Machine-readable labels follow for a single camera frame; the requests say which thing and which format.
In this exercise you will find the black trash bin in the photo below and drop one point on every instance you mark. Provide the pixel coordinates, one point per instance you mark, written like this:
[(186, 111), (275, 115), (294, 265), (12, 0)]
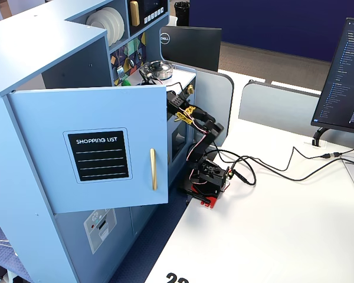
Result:
[(181, 14)]

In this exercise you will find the red table clamp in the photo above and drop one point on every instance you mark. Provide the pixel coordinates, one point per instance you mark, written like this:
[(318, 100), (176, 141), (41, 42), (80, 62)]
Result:
[(211, 203)]

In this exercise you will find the dark blue office partition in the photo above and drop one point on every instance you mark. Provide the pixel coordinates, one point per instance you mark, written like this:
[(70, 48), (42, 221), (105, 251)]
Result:
[(268, 23)]

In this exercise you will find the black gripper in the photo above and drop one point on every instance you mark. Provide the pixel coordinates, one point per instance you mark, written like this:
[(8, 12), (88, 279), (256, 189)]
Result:
[(174, 101)]

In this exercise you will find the blue toy kitchen unit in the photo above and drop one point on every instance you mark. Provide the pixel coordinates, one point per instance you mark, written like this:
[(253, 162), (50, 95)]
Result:
[(47, 38)]

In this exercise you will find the blue shopping list cabinet door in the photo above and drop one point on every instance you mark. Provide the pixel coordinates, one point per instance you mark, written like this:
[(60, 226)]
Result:
[(47, 118)]

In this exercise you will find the steel pot with lid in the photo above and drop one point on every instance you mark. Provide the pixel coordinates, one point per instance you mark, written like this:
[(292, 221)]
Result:
[(163, 69)]

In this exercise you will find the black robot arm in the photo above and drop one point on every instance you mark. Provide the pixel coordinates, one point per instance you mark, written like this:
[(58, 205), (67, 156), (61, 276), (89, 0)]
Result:
[(209, 129)]

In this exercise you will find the gold stove knob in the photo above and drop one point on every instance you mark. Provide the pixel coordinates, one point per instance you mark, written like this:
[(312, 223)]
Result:
[(190, 89)]

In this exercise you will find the metal slotted spatula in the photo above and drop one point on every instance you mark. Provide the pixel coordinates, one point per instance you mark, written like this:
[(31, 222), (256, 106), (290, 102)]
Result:
[(120, 71)]

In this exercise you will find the metal serving spoon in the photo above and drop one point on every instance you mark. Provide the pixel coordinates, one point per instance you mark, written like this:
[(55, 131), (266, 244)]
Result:
[(139, 55)]

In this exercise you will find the blue freezer door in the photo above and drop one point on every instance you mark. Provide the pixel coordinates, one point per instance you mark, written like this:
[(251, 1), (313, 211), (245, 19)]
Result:
[(68, 236)]

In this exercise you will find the toy microwave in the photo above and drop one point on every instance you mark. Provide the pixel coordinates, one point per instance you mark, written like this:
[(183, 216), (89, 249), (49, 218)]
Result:
[(153, 9)]

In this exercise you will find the clear acrylic stand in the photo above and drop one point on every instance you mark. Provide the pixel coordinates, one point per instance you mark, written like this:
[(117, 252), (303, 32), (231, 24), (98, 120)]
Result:
[(6, 242)]

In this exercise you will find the gray desk divider panel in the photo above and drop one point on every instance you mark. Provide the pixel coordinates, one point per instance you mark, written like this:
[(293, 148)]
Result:
[(215, 97), (268, 106)]

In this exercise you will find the black Dell monitor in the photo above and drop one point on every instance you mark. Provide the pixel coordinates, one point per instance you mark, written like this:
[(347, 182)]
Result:
[(194, 47)]

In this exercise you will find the monitor showing code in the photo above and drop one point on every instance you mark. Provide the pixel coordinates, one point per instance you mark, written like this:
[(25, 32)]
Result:
[(342, 88)]

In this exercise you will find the white toy plate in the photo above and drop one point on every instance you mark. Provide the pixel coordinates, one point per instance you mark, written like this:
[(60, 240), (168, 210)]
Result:
[(97, 29), (113, 28), (121, 25)]

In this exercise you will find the metal ladle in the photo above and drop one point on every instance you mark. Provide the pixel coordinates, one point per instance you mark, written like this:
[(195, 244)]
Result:
[(131, 63)]

